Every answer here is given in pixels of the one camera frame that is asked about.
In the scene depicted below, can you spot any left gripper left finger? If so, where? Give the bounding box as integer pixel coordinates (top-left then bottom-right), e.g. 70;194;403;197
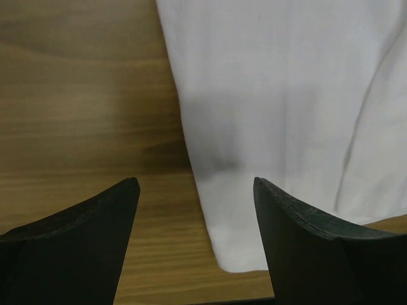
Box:
1;177;141;304

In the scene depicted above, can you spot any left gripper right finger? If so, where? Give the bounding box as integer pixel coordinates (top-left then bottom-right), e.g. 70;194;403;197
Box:
253;178;406;304

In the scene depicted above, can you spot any white t-shirt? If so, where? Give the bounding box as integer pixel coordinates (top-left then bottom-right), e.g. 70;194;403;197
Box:
157;1;406;273

